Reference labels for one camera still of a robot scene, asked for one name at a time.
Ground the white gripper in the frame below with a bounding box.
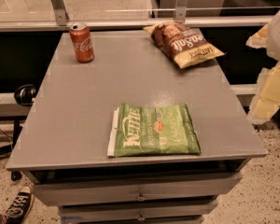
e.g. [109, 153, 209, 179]
[245, 10, 280, 124]

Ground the red coke can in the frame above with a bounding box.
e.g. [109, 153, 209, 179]
[69, 22, 94, 63]

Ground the brown sea salt chip bag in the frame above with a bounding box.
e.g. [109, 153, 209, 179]
[144, 21, 223, 69]

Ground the top grey drawer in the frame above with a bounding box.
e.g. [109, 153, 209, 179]
[34, 172, 242, 206]

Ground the grey drawer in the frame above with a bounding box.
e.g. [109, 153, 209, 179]
[34, 172, 242, 206]
[59, 199, 217, 224]

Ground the green jalapeno chip bag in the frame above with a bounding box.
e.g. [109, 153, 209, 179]
[107, 104, 201, 157]

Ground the grey drawer cabinet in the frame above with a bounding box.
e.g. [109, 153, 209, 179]
[7, 31, 266, 224]

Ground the black round stool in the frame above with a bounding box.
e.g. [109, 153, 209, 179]
[14, 84, 36, 106]

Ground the black white sneaker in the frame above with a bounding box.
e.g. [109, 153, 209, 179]
[5, 186, 34, 224]

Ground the metal railing frame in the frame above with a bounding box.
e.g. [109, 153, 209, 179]
[0, 0, 280, 32]

